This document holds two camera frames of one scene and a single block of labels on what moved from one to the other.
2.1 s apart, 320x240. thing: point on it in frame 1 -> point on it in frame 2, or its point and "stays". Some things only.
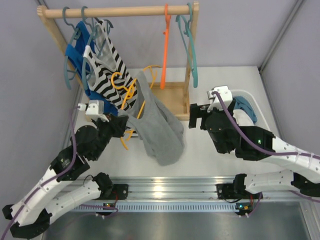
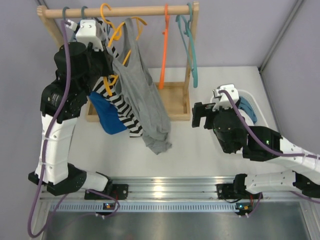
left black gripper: x=119 y=122 -> x=104 y=61
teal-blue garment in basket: x=240 y=103 stays
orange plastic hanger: x=167 y=18 stays
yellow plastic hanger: x=124 y=136 -> x=116 y=35
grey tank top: x=158 y=124 -> x=133 y=82
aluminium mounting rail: x=198 y=188 stays
